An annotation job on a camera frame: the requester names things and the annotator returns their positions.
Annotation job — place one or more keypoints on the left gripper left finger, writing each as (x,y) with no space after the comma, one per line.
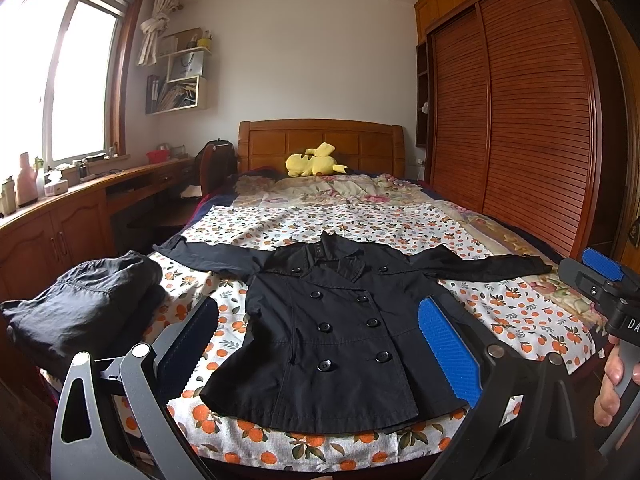
(180,346)

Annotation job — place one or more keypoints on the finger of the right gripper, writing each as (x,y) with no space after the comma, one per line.
(575,272)
(603,265)

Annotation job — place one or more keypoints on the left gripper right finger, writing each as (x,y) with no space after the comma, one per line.
(467,357)

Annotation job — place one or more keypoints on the black double-breasted coat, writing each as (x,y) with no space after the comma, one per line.
(332,344)

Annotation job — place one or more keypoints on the person's right hand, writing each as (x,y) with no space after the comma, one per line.
(607,403)

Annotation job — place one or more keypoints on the orange print bed sheet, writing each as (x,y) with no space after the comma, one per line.
(228,440)

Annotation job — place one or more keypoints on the folded black garment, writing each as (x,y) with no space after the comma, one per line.
(100,306)

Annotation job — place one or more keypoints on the floral beige quilt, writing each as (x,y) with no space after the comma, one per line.
(350,189)

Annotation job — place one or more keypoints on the wooden desk cabinet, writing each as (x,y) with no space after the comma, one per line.
(43,240)

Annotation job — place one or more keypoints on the chair with black bag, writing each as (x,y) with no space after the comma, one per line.
(215,163)

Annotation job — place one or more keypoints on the wooden louvered wardrobe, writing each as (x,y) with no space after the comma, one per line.
(522,116)

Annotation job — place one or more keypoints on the red bowl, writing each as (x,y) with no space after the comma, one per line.
(158,156)

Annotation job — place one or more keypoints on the pink bottle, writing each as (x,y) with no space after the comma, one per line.
(26,184)

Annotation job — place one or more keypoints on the yellow Pikachu plush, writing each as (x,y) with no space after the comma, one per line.
(314,162)

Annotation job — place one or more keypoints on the wooden door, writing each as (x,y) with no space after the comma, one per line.
(627,53)

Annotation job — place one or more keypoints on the tied white curtain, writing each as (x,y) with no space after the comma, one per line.
(153,28)

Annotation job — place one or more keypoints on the white wall shelf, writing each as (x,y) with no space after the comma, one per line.
(179,79)

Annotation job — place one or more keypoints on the window with wooden frame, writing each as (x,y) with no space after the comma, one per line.
(64,71)

